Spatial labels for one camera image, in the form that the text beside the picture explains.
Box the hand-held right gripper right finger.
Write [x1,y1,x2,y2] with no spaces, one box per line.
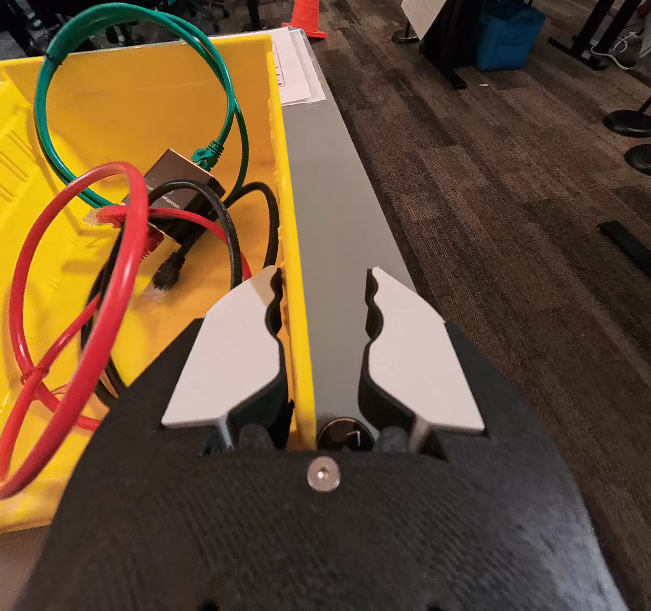
[359,266,486,434]

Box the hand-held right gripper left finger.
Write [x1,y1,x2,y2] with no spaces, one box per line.
[160,265,288,430]

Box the black ethernet cable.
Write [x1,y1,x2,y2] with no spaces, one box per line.
[80,179,281,409]

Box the red ethernet cable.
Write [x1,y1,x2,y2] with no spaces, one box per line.
[0,161,253,501]

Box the black network adapter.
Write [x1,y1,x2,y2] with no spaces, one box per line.
[121,148,226,244]

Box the green ethernet cable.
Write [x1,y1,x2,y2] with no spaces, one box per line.
[34,3,251,211]

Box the yellow storage bin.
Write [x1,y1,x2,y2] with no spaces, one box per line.
[0,34,317,534]

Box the round desk grommet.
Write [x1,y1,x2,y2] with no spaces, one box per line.
[315,417,378,452]

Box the grey desk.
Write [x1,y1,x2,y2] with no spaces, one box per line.
[0,26,424,611]

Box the black round stand base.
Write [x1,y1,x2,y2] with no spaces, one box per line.
[604,109,651,139]
[625,143,651,175]

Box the blue fabric bin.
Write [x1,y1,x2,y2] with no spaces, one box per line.
[477,0,547,73]

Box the black floor cable cover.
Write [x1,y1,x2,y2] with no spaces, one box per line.
[597,220,651,277]

